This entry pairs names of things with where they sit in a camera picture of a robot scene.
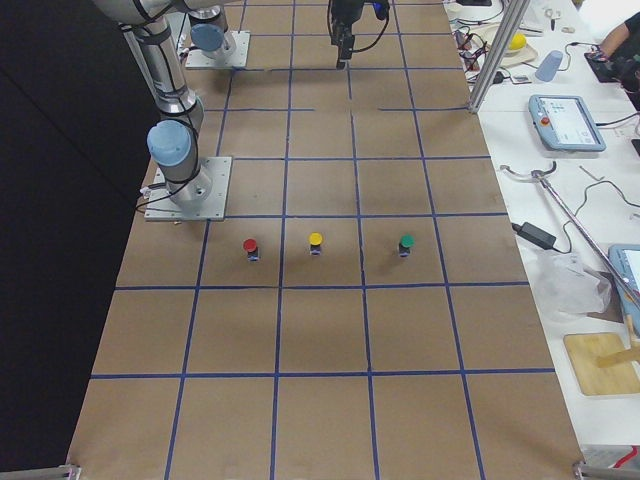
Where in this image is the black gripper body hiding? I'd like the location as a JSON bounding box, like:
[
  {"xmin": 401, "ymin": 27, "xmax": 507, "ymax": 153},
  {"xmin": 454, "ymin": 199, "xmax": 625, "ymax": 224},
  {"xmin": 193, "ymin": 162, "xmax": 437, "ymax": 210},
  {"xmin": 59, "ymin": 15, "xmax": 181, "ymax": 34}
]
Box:
[{"xmin": 329, "ymin": 0, "xmax": 364, "ymax": 30}]

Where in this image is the yellow push button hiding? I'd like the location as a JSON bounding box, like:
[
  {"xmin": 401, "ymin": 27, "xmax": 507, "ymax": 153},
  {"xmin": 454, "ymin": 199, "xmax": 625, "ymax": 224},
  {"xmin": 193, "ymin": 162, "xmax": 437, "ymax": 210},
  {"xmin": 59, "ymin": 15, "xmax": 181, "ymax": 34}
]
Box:
[{"xmin": 308, "ymin": 232, "xmax": 324, "ymax": 256}]

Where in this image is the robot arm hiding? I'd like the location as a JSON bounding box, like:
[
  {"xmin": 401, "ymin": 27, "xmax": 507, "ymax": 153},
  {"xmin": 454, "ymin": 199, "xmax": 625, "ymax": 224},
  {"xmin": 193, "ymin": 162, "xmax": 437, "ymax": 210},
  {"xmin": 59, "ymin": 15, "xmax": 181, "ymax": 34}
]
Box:
[
  {"xmin": 95, "ymin": 1, "xmax": 235, "ymax": 207},
  {"xmin": 186, "ymin": 1, "xmax": 367, "ymax": 70}
]

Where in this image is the green push button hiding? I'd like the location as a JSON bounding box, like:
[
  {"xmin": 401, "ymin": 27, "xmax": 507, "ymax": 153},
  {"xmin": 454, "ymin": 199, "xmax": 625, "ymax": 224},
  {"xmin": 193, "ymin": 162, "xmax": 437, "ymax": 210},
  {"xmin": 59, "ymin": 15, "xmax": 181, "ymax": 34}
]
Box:
[{"xmin": 398, "ymin": 234, "xmax": 415, "ymax": 258}]

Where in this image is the red push button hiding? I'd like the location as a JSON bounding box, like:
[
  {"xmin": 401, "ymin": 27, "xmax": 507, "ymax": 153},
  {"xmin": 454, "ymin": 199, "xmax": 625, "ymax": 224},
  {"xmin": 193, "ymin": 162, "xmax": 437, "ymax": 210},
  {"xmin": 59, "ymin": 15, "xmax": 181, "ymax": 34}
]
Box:
[{"xmin": 243, "ymin": 238, "xmax": 260, "ymax": 262}]

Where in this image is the beige tray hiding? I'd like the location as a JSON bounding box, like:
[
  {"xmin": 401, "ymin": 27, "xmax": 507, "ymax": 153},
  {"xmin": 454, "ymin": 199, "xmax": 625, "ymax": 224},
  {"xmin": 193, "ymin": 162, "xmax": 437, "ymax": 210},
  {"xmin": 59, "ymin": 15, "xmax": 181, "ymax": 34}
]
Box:
[{"xmin": 467, "ymin": 22, "xmax": 539, "ymax": 71}]

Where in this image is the yellow lemon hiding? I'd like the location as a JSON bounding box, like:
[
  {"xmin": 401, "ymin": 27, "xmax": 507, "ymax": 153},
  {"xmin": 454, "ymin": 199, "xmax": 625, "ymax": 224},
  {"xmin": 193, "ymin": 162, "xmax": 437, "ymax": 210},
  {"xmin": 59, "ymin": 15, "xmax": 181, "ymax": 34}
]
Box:
[{"xmin": 507, "ymin": 33, "xmax": 527, "ymax": 54}]

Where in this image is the blue plastic cup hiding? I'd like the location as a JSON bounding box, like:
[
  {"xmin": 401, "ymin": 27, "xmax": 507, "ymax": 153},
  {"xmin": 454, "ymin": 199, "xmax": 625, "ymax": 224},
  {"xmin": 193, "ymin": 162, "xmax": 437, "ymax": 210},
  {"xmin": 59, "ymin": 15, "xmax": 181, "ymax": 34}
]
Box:
[{"xmin": 534, "ymin": 50, "xmax": 564, "ymax": 83}]

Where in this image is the teach pendant tablet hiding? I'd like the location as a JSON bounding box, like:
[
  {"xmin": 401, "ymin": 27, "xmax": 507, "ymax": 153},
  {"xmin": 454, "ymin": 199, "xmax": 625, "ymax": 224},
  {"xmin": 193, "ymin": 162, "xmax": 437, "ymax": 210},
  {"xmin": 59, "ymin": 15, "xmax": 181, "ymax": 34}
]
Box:
[
  {"xmin": 528, "ymin": 95, "xmax": 606, "ymax": 152},
  {"xmin": 608, "ymin": 244, "xmax": 639, "ymax": 317}
]

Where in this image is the metal reacher grabber tool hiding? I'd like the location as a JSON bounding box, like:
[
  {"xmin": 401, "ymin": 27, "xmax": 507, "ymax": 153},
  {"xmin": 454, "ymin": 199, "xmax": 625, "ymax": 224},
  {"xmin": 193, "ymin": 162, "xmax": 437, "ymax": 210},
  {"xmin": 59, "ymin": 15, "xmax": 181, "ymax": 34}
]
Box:
[{"xmin": 499, "ymin": 160, "xmax": 640, "ymax": 309}]

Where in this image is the clear plastic bag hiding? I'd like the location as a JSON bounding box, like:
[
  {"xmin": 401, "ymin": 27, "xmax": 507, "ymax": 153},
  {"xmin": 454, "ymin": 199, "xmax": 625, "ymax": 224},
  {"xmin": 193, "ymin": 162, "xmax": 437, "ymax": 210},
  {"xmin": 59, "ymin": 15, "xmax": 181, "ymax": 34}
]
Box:
[{"xmin": 533, "ymin": 250, "xmax": 612, "ymax": 314}]

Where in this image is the wooden cutting board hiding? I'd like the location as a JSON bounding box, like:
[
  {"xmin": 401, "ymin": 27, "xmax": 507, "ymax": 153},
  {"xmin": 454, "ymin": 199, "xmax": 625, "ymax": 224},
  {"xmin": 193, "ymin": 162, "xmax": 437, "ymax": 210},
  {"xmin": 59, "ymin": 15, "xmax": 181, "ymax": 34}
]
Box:
[{"xmin": 563, "ymin": 333, "xmax": 639, "ymax": 396}]

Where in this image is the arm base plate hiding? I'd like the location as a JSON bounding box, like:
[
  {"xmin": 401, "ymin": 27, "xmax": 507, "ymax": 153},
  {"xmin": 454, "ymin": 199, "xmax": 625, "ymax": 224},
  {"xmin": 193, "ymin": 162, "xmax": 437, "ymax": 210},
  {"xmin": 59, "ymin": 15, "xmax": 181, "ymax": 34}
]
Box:
[
  {"xmin": 144, "ymin": 156, "xmax": 232, "ymax": 221},
  {"xmin": 186, "ymin": 30, "xmax": 250, "ymax": 70}
]

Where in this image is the aluminium frame post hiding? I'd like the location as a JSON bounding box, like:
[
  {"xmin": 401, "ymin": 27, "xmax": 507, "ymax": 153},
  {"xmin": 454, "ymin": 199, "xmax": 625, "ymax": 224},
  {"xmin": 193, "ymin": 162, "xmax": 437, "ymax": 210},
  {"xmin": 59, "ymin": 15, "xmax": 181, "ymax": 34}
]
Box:
[{"xmin": 468, "ymin": 0, "xmax": 530, "ymax": 114}]

